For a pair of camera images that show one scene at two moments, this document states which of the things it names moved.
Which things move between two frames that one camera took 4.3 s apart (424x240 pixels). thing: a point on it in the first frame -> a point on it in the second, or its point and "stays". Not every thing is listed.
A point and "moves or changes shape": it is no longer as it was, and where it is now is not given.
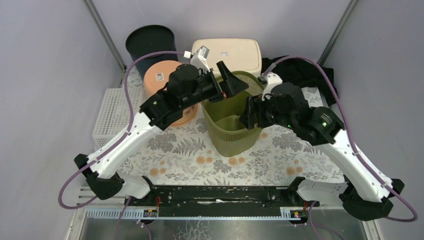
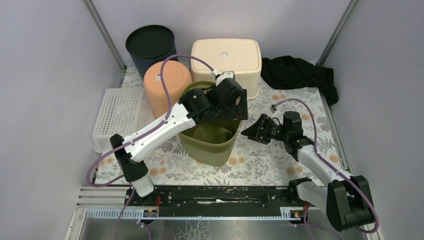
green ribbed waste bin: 229,136 moves or changes shape
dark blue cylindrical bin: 147,38 stays
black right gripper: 254,103 -> 254,132
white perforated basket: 114,117 stays
